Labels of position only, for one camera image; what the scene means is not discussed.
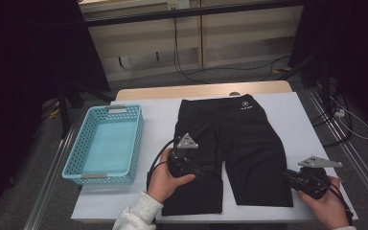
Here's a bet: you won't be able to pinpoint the black shorts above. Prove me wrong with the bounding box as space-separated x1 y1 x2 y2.
161 94 294 217

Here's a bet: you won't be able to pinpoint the right hand-held gripper black cable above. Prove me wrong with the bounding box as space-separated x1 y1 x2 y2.
325 181 355 226

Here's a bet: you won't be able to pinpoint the black hanging power cable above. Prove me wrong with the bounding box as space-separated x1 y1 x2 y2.
172 9 292 85

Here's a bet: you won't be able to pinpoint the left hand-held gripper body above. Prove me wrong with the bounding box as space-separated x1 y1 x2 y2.
167 132 206 178

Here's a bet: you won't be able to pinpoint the left hand-held gripper black cable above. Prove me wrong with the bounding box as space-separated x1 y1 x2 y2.
146 137 180 193

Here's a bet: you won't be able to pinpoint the blue perforated plastic basket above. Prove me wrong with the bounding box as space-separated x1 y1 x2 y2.
61 103 145 186

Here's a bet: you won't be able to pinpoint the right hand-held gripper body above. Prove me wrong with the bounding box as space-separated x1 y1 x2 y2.
288 155 344 200

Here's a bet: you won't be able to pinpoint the hand-held gripper black cable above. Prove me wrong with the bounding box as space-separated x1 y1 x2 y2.
325 181 355 226
146 137 180 193

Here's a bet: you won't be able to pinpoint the person's left hand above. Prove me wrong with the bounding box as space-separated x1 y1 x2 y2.
147 147 196 204

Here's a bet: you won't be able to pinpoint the white wall socket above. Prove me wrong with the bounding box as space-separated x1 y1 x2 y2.
167 0 192 11

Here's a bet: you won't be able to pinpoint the yellow floor cable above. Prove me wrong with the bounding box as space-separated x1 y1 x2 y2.
47 100 61 120

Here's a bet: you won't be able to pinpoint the beige wooden cabinet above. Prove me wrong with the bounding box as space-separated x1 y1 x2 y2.
79 0 305 82

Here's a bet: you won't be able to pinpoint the metal floor rail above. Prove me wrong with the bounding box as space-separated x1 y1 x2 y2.
306 87 368 219
23 126 75 230

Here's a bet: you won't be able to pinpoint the black floor cables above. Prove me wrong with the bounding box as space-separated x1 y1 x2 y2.
310 92 355 149

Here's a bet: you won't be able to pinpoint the black curtain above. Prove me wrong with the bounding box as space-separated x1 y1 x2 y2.
288 0 368 135

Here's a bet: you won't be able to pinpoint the wooden table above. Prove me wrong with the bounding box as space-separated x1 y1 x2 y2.
115 80 293 102

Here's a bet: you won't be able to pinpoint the person's right hand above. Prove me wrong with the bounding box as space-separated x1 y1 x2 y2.
297 176 351 230

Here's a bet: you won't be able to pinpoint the white floor cable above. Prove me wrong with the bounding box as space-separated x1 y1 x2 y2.
330 95 368 141

